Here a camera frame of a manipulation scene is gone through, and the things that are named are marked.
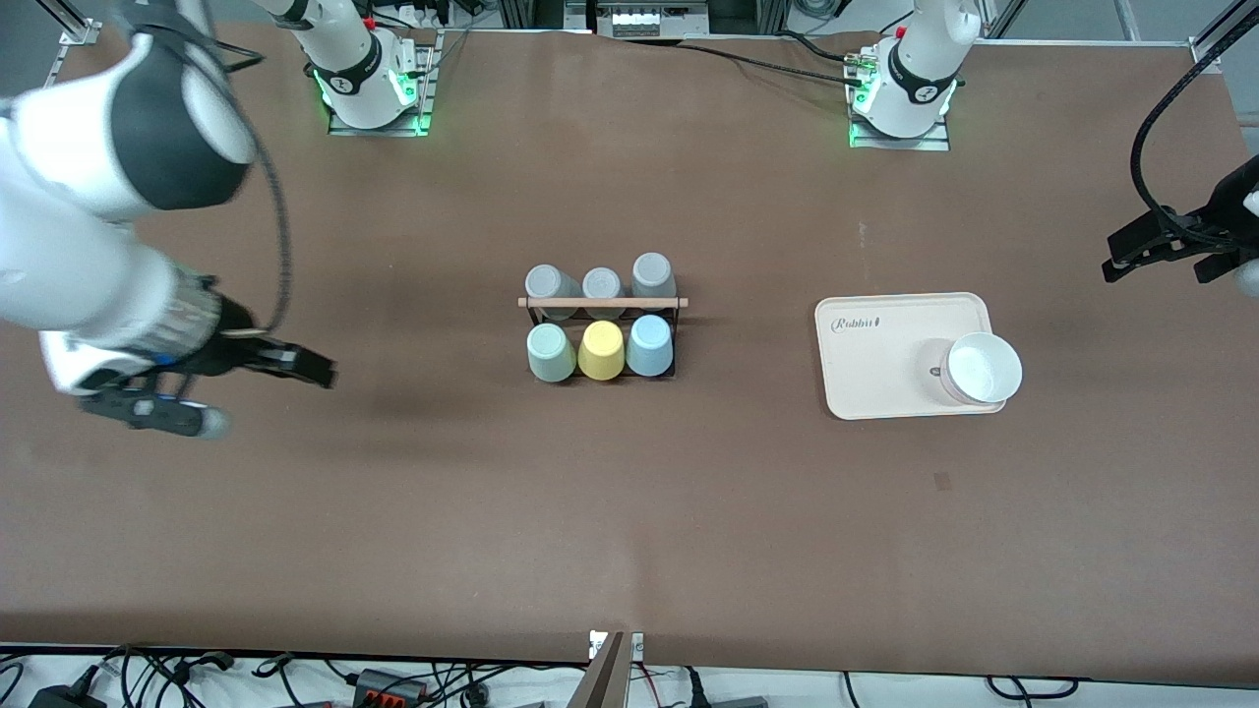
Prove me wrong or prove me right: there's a pale green cup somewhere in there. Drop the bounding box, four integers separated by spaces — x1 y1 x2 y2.
526 324 577 384

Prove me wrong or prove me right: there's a light blue cup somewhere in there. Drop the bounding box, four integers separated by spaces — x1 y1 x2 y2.
626 314 676 379

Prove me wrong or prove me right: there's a white bowl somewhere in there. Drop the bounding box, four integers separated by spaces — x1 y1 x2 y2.
937 331 1024 407

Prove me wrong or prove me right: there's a grey cup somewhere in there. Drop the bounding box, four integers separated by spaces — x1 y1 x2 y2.
581 266 627 321
630 252 678 312
524 264 583 322

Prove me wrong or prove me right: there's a beige plastic tray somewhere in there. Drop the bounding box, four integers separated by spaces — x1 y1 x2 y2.
814 291 1009 422

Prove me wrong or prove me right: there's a yellow cup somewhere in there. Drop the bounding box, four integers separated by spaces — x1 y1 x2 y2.
576 321 627 382

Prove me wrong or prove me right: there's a black box with orange connectors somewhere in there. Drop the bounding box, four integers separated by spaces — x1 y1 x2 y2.
352 669 431 705

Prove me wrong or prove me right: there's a brown table cover mat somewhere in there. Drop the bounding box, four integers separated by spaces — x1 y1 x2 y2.
0 22 1259 686

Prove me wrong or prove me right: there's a black power adapter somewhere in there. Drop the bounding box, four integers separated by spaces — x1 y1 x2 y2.
28 681 109 708

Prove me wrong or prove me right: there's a white power strip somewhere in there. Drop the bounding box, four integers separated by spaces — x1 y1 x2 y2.
610 0 711 38

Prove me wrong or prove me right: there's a black plug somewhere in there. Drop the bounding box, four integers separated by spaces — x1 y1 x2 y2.
686 669 768 708

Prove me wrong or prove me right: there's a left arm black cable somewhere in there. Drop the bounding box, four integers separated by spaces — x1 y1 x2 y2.
1131 39 1259 247

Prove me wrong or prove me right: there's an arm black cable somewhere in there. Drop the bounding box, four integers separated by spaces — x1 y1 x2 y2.
192 29 293 335
1131 39 1259 247

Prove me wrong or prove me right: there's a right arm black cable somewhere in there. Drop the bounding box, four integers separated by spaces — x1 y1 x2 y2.
192 29 293 335

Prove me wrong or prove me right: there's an aluminium frame bar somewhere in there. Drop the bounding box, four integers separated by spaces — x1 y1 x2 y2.
1188 0 1259 68

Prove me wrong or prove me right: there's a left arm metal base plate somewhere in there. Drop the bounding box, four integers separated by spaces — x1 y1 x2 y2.
848 44 952 152

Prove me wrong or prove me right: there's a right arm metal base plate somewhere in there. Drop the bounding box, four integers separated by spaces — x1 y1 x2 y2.
328 29 439 139

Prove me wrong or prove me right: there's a black wire cup rack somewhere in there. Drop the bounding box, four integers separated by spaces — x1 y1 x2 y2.
518 295 689 384

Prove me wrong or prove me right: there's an aluminium table edge rail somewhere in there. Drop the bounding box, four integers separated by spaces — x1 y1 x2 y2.
39 0 102 48

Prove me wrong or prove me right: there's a camera mount post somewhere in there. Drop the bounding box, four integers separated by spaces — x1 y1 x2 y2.
566 629 645 708

